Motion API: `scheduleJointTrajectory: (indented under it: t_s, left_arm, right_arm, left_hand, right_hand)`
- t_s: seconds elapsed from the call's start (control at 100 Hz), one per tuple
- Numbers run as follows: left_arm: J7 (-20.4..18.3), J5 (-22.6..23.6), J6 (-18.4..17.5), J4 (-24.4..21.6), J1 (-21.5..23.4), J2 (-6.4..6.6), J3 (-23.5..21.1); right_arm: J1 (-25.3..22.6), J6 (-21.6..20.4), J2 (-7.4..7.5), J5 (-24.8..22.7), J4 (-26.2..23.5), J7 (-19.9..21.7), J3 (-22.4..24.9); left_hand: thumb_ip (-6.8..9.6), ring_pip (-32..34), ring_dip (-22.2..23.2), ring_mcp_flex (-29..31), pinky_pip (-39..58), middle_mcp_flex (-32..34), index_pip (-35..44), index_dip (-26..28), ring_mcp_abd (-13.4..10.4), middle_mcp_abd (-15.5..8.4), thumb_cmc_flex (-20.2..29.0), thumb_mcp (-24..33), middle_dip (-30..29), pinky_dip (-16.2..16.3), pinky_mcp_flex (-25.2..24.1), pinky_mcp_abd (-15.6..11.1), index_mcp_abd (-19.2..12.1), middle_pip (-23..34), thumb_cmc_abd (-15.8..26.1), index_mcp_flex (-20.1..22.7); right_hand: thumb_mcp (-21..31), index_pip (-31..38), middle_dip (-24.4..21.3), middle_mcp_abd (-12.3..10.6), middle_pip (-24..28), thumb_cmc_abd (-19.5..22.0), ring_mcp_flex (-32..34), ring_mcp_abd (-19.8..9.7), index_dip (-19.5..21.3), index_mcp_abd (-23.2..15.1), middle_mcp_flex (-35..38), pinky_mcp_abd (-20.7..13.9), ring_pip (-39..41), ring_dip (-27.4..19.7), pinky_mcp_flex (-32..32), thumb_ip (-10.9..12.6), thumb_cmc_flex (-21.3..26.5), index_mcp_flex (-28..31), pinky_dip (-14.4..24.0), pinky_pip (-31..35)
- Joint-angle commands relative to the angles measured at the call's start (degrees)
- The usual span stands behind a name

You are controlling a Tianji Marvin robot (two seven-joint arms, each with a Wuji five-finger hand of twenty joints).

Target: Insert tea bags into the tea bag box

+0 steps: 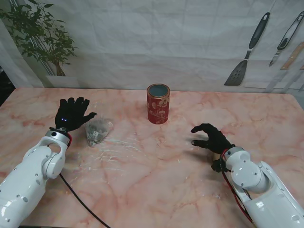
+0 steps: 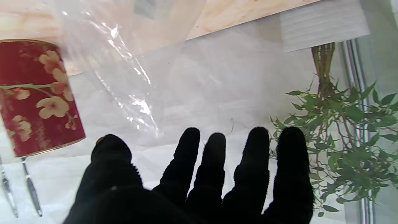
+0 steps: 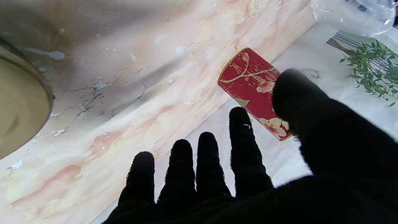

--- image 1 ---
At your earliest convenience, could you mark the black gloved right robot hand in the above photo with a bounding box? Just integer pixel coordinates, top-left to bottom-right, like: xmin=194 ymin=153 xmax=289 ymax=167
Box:
xmin=190 ymin=123 xmax=236 ymax=156

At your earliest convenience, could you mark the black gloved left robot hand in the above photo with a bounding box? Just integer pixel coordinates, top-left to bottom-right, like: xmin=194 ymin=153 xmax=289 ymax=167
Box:
xmin=54 ymin=96 xmax=98 ymax=132

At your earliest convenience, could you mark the clear plastic bag of teabags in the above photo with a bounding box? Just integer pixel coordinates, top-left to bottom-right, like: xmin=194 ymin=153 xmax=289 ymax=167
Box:
xmin=84 ymin=101 xmax=114 ymax=147

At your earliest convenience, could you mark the red floral tea canister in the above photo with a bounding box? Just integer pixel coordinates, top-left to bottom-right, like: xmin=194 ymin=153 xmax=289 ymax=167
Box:
xmin=146 ymin=83 xmax=171 ymax=125

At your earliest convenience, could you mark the black slotted spatula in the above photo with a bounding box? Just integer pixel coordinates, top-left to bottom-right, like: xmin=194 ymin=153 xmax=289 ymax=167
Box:
xmin=224 ymin=12 xmax=271 ymax=86

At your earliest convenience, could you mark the green leafy plant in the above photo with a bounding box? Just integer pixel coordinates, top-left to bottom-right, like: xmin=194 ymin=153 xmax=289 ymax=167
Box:
xmin=0 ymin=0 xmax=78 ymax=76

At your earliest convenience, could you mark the black red right arm cable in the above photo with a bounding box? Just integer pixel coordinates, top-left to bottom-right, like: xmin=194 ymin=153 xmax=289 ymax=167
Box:
xmin=220 ymin=154 xmax=254 ymax=224

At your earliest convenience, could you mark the black red arm cable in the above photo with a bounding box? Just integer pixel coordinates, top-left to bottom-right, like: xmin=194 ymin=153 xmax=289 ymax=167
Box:
xmin=59 ymin=173 xmax=112 ymax=228
xmin=220 ymin=154 xmax=254 ymax=224

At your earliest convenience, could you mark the black red left arm cable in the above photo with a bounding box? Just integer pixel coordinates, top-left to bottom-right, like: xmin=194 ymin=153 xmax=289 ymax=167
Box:
xmin=59 ymin=173 xmax=112 ymax=228

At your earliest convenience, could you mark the wooden handle knife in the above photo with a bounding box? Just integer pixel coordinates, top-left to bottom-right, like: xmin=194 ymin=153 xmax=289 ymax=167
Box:
xmin=280 ymin=41 xmax=304 ymax=71

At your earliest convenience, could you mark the black handled peeler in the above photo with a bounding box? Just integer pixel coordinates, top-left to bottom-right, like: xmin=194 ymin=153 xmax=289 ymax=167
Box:
xmin=269 ymin=10 xmax=304 ymax=67

